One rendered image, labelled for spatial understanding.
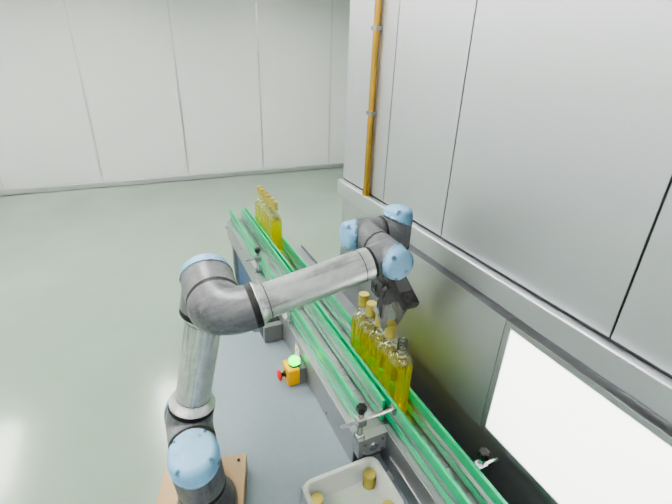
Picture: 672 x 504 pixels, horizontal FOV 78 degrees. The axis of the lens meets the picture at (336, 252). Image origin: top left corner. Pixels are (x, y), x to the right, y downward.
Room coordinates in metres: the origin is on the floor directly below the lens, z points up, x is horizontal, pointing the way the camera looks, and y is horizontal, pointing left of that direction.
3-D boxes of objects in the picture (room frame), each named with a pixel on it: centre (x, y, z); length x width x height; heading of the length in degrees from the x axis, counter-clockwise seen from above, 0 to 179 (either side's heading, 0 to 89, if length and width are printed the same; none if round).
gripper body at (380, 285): (1.02, -0.15, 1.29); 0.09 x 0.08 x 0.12; 25
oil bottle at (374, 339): (1.05, -0.14, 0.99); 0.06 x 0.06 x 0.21; 26
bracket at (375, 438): (0.84, -0.12, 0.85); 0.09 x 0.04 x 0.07; 116
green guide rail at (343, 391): (1.65, 0.29, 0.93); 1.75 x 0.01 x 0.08; 26
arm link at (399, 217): (1.01, -0.15, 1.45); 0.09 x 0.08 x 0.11; 115
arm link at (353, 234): (0.95, -0.07, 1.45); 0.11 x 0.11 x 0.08; 25
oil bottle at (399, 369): (0.94, -0.20, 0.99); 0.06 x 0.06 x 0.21; 25
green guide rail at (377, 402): (1.68, 0.22, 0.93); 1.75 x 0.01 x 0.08; 26
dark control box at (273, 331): (1.45, 0.26, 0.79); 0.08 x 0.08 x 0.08; 26
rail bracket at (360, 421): (0.83, -0.10, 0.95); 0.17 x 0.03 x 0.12; 116
